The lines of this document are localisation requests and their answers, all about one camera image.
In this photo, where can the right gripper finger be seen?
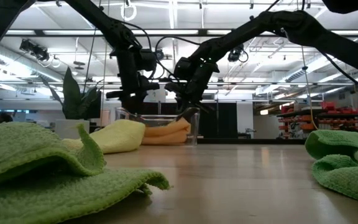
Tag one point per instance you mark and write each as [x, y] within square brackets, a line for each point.
[196, 111]
[186, 111]

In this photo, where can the orange microfiber towel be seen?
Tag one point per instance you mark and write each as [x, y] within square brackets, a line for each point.
[166, 130]

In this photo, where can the yellow microfiber towel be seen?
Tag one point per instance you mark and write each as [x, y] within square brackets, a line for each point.
[120, 135]

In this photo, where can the green microfiber towel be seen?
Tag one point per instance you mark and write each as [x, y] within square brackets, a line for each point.
[346, 180]
[26, 146]

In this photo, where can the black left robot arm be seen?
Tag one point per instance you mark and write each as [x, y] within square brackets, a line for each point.
[110, 28]

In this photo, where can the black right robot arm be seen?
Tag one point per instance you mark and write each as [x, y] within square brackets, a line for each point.
[322, 34]

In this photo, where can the clear plastic bin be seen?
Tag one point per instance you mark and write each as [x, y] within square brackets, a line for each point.
[194, 133]

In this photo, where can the white box on stand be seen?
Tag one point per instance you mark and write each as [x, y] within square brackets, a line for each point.
[158, 97]

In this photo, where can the snake plant in white pot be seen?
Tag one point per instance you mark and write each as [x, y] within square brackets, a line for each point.
[71, 93]

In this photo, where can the black ceiling mounted device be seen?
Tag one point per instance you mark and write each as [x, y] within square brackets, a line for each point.
[34, 49]

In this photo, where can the shelving rack with bins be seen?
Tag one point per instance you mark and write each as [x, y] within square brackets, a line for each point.
[300, 113]

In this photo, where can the person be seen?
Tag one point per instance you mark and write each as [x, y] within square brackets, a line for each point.
[4, 117]

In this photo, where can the red storage bin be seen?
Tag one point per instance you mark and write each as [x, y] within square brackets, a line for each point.
[328, 105]

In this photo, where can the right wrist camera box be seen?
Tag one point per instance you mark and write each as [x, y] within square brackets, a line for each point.
[183, 68]

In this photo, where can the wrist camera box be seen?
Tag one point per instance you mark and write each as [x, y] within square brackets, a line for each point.
[148, 60]
[183, 68]

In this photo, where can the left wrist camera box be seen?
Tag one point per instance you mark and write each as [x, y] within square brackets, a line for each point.
[148, 60]

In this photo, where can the round black hanging camera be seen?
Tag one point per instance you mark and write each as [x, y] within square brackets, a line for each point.
[160, 54]

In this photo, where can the black overhead frame beam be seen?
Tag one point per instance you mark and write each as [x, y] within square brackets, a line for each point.
[202, 32]

